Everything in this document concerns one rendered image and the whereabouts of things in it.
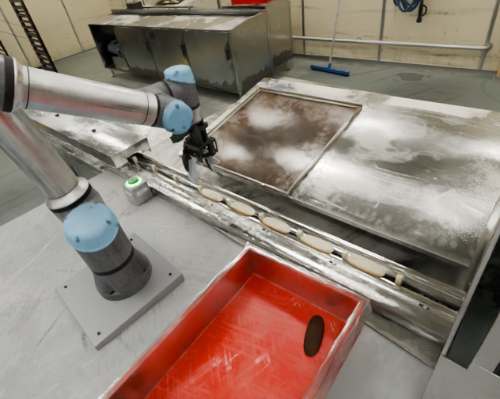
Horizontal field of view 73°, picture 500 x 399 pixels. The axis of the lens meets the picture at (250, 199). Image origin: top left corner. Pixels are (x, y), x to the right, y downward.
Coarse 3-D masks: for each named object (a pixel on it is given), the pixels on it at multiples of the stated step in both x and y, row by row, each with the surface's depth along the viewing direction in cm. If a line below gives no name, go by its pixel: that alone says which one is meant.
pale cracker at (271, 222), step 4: (264, 220) 102; (268, 220) 101; (272, 220) 101; (276, 220) 101; (268, 224) 100; (272, 224) 100; (276, 224) 100; (280, 224) 99; (284, 224) 99; (272, 228) 99; (276, 228) 99; (280, 228) 98; (284, 228) 98; (288, 228) 98; (284, 232) 97; (288, 232) 97
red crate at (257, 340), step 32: (256, 288) 87; (224, 320) 81; (256, 320) 80; (288, 320) 79; (192, 352) 76; (224, 352) 75; (256, 352) 74; (288, 352) 73; (320, 352) 72; (160, 384) 71; (192, 384) 71; (224, 384) 70; (256, 384) 69; (288, 384) 68
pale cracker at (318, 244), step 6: (306, 234) 95; (306, 240) 93; (312, 240) 93; (318, 240) 92; (312, 246) 91; (318, 246) 91; (324, 246) 90; (330, 246) 90; (324, 252) 90; (330, 252) 89
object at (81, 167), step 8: (104, 120) 193; (128, 128) 180; (136, 128) 178; (144, 128) 177; (152, 128) 175; (160, 128) 174; (152, 136) 168; (160, 136) 167; (168, 136) 166; (56, 144) 177; (152, 144) 161; (64, 152) 177; (72, 152) 167; (64, 160) 187; (72, 160) 175; (80, 160) 166; (88, 160) 158; (72, 168) 184; (80, 168) 174; (88, 168) 165; (96, 168) 151; (104, 168) 150; (80, 176) 183; (88, 176) 173
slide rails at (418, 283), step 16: (128, 160) 145; (144, 160) 143; (160, 176) 132; (256, 208) 108; (288, 224) 100; (336, 256) 88; (400, 272) 82; (400, 288) 78; (432, 288) 77; (432, 304) 74
